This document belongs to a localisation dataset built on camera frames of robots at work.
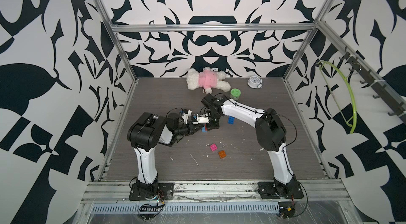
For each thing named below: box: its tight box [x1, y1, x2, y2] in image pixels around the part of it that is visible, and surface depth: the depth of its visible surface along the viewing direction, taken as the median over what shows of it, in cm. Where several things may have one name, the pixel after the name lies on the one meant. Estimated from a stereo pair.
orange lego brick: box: [218, 150, 227, 159], surface depth 86 cm
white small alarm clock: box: [247, 76, 263, 89], surface depth 117 cm
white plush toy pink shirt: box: [186, 66, 232, 95], surface depth 111 cm
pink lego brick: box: [209, 143, 218, 152], surface depth 88 cm
